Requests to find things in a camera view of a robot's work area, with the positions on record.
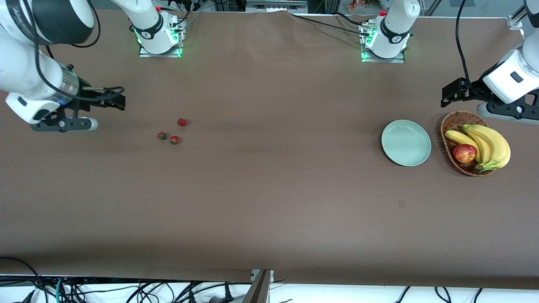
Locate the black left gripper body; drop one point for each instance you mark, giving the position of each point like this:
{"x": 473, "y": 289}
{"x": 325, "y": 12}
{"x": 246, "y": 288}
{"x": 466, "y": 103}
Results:
{"x": 475, "y": 89}

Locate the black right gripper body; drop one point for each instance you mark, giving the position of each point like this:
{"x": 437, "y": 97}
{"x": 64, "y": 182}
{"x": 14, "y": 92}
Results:
{"x": 85, "y": 97}

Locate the red strawberry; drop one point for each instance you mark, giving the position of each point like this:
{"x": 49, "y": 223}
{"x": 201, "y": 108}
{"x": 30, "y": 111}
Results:
{"x": 161, "y": 135}
{"x": 182, "y": 122}
{"x": 174, "y": 140}

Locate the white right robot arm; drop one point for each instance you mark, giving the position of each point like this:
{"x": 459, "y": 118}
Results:
{"x": 25, "y": 71}

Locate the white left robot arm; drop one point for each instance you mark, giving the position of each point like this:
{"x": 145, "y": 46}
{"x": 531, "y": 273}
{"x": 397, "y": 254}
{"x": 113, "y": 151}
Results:
{"x": 509, "y": 75}

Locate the light green round plate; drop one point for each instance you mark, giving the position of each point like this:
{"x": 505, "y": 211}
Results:
{"x": 406, "y": 143}

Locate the brown wicker basket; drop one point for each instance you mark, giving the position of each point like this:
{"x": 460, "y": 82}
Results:
{"x": 457, "y": 120}

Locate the yellow banana bunch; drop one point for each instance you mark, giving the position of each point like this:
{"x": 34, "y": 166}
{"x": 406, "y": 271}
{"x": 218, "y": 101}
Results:
{"x": 497, "y": 147}

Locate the red yellow apple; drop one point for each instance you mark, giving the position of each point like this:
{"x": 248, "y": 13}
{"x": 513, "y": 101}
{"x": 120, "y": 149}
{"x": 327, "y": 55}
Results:
{"x": 464, "y": 153}

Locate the orange colourful object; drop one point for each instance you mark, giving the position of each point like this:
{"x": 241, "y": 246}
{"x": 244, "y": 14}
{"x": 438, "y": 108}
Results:
{"x": 358, "y": 5}

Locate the brown table cover sheet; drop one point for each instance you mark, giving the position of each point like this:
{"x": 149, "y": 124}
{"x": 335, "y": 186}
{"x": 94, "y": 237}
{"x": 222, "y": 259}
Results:
{"x": 269, "y": 189}

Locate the black power plug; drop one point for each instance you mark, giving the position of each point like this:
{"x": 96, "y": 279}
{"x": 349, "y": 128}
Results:
{"x": 228, "y": 294}

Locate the aluminium frame corner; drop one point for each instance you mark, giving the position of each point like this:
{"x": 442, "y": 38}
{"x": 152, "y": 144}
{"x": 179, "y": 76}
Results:
{"x": 516, "y": 23}

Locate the grey metal rail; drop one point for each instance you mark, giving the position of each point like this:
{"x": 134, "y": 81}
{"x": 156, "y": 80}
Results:
{"x": 276, "y": 6}

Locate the aluminium frame post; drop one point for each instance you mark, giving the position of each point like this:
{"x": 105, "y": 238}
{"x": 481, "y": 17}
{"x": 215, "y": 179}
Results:
{"x": 259, "y": 289}

